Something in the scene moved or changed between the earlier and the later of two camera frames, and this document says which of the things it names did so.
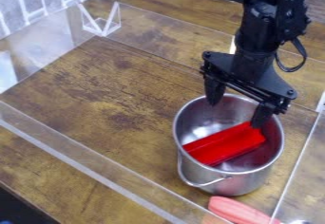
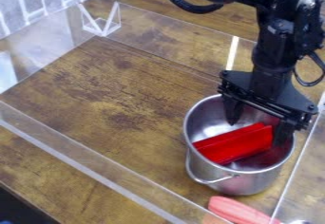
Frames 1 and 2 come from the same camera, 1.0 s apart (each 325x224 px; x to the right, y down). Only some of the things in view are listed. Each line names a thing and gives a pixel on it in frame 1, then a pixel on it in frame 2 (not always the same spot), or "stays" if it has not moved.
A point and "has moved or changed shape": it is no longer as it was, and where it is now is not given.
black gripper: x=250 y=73 -> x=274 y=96
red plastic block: x=220 y=146 has moved or changed shape
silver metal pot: x=203 y=120 has moved or changed shape
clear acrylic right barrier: x=302 y=201 stays
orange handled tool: x=238 y=213 stays
